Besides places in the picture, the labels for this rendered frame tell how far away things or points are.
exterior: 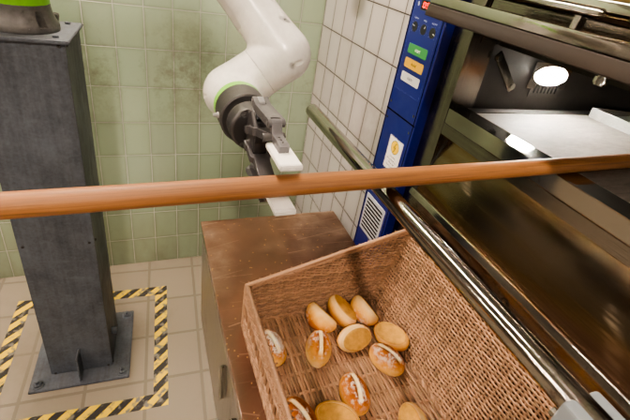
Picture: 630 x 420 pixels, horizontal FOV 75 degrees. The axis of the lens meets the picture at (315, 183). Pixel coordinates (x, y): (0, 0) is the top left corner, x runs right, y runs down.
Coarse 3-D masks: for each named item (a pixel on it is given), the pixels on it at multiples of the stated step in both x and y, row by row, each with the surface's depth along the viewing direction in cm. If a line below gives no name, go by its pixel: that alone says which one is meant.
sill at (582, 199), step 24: (456, 120) 101; (480, 120) 98; (480, 144) 94; (504, 144) 87; (528, 144) 88; (552, 192) 77; (576, 192) 73; (600, 192) 72; (600, 216) 69; (624, 216) 66; (624, 240) 66
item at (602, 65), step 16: (432, 16) 84; (448, 16) 80; (464, 16) 76; (480, 32) 72; (496, 32) 69; (512, 32) 66; (528, 32) 64; (528, 48) 63; (544, 48) 61; (560, 48) 59; (576, 48) 57; (576, 64) 57; (592, 64) 55; (608, 64) 53; (624, 64) 51; (624, 80) 51
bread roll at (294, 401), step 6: (294, 402) 86; (300, 402) 86; (306, 402) 88; (294, 408) 85; (300, 408) 85; (306, 408) 85; (294, 414) 85; (300, 414) 84; (306, 414) 84; (312, 414) 85
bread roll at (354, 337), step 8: (344, 328) 106; (352, 328) 105; (360, 328) 105; (344, 336) 103; (352, 336) 104; (360, 336) 105; (368, 336) 106; (344, 344) 102; (352, 344) 103; (360, 344) 104
